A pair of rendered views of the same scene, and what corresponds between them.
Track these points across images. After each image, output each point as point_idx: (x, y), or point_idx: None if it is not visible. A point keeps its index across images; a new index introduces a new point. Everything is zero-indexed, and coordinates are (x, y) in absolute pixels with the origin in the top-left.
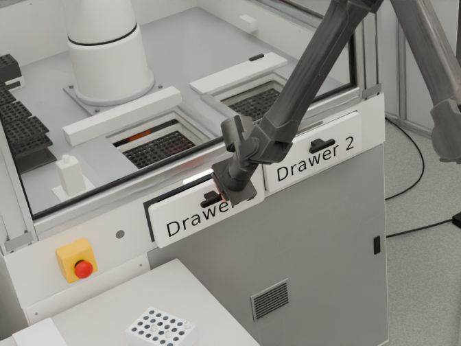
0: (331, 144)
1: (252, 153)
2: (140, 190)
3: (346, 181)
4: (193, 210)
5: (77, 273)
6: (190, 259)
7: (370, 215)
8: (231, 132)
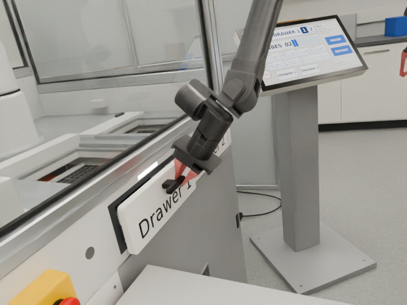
0: None
1: (240, 94)
2: (103, 190)
3: (221, 173)
4: (156, 203)
5: None
6: (152, 265)
7: (232, 198)
8: (194, 94)
